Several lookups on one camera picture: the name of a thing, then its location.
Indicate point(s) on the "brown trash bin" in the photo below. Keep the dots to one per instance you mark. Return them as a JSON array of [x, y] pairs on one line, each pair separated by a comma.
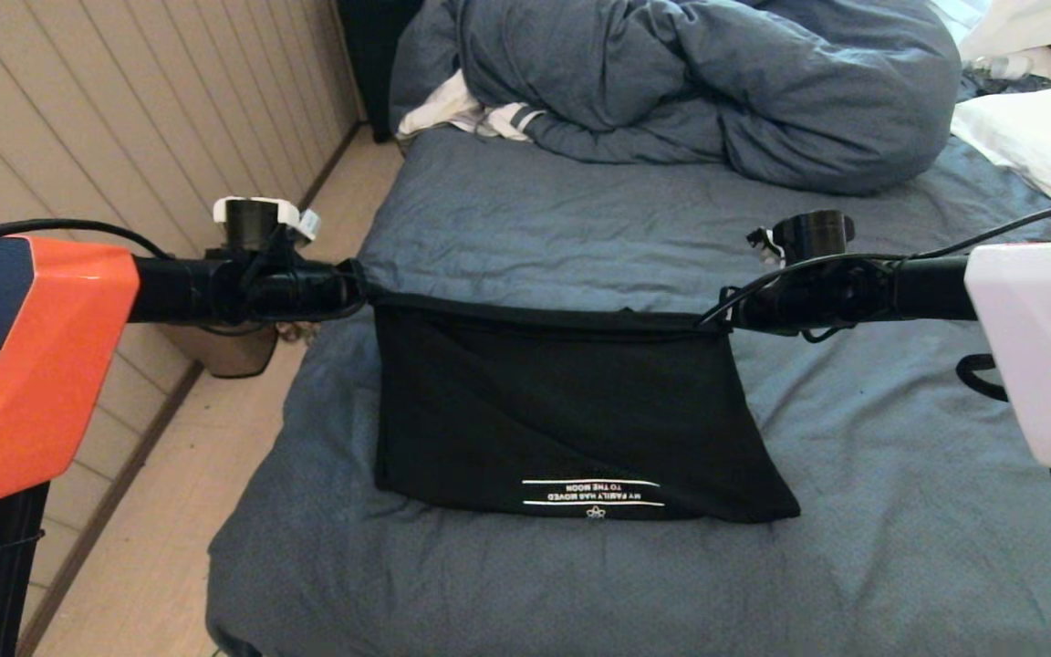
[[234, 351]]

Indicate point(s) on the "right wrist motor cylinder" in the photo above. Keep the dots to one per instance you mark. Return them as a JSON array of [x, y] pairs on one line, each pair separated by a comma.
[[817, 235]]

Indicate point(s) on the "blue crumpled duvet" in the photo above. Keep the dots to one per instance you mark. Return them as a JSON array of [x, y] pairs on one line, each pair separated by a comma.
[[717, 82]]

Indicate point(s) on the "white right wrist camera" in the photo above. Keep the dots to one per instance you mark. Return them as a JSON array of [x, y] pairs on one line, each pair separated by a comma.
[[767, 245]]

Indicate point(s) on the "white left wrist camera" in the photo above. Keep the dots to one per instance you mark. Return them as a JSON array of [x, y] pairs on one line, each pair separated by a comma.
[[308, 224]]

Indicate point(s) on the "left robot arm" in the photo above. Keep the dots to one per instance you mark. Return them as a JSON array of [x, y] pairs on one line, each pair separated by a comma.
[[33, 365]]

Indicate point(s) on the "black t-shirt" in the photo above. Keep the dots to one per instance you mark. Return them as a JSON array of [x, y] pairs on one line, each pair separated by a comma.
[[562, 411]]

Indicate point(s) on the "white pillow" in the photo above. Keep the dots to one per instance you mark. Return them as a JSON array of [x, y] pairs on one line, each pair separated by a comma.
[[1045, 137]]

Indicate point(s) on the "dark grey crumpled cloth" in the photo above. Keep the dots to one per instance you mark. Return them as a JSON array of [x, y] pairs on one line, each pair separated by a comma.
[[991, 88]]

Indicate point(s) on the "left wrist motor cylinder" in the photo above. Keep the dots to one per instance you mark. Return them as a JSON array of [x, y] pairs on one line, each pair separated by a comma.
[[252, 224]]

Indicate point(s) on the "black nightstand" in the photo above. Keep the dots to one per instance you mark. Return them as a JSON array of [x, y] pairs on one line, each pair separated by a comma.
[[366, 55]]

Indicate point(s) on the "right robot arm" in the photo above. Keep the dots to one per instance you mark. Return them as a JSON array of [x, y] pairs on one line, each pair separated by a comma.
[[1036, 365]]

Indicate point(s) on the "white blanket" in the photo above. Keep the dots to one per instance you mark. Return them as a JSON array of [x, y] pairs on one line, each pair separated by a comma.
[[1036, 23]]

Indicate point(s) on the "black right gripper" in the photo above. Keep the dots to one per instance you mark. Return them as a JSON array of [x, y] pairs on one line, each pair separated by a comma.
[[817, 297]]

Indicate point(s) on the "white striped cloth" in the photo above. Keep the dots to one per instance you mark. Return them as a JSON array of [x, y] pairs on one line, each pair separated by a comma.
[[439, 109]]

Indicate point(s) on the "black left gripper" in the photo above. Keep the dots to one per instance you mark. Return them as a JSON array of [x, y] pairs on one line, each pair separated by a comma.
[[297, 290]]

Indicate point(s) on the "blue bed sheet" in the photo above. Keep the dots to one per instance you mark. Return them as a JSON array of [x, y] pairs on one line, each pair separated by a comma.
[[854, 438]]

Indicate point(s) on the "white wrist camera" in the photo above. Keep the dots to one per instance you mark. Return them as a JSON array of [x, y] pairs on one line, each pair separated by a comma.
[[308, 224], [767, 245]]

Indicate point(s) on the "wrist motor cylinder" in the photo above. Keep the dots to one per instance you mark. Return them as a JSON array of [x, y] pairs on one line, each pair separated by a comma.
[[252, 224], [817, 235]]

